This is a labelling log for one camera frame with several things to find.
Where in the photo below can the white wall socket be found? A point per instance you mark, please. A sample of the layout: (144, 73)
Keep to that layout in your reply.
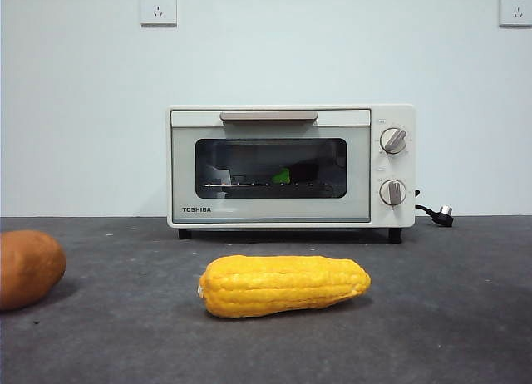
(516, 8)
(159, 8)

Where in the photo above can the yellow corn cob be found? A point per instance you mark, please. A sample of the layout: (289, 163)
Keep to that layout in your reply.
(282, 286)

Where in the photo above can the white Toshiba toaster oven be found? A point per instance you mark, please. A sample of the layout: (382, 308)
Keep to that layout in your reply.
(397, 168)

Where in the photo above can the beige oven knob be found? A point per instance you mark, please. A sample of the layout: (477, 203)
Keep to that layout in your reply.
(392, 192)
(394, 141)

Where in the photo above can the purple eggplant with green stem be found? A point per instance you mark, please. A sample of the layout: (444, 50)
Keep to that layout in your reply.
(284, 175)

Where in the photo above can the brown potato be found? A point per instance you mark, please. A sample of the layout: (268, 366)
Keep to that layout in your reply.
(29, 269)

